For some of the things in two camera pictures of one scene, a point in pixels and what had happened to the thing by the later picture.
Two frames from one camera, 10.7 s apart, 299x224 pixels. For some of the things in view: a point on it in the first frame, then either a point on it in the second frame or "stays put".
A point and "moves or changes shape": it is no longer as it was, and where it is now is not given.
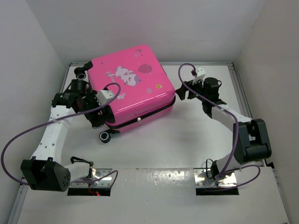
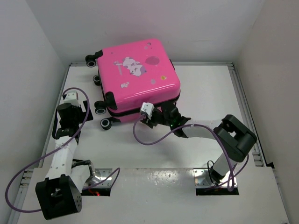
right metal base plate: (224, 179) stays put
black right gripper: (181, 91) → (150, 121)
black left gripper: (96, 119) → (84, 114)
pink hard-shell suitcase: (147, 94) moves or changes shape
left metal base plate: (106, 182) stays put
